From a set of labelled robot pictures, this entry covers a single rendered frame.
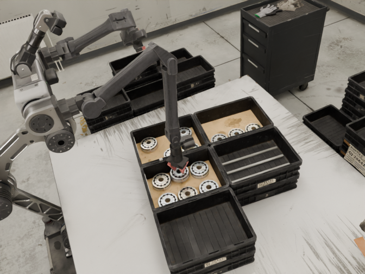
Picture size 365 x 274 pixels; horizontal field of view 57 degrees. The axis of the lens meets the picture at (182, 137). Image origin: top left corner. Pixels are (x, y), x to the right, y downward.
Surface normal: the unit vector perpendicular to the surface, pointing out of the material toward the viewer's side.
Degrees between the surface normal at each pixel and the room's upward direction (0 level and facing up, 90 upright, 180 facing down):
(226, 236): 0
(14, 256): 0
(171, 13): 90
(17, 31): 90
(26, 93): 0
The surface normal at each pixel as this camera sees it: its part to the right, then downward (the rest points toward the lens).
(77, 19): 0.42, 0.60
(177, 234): -0.11, -0.71
